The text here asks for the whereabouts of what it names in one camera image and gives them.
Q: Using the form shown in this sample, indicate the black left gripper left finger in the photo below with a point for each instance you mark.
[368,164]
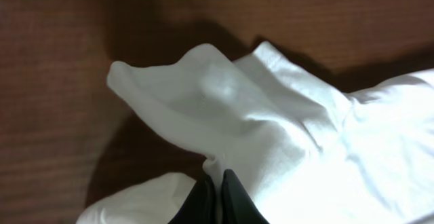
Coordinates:
[199,206]

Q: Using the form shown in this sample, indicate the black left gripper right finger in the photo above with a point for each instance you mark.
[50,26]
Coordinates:
[237,206]

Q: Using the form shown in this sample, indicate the white t-shirt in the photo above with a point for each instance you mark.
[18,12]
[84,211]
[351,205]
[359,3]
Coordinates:
[304,151]

